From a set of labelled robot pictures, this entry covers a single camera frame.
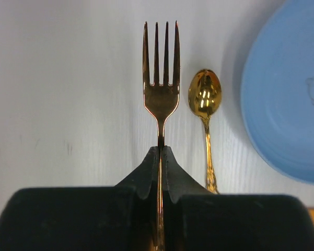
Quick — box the gold ornate spoon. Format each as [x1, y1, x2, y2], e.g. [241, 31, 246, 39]
[188, 69, 222, 194]

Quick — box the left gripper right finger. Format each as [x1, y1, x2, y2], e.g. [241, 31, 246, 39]
[161, 146, 314, 250]

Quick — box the blue plastic plate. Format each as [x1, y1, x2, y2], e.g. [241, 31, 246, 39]
[240, 1, 314, 184]

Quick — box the rose gold fork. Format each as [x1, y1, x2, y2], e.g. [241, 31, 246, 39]
[142, 23, 180, 250]

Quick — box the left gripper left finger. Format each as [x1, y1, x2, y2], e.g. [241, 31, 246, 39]
[0, 147, 159, 250]

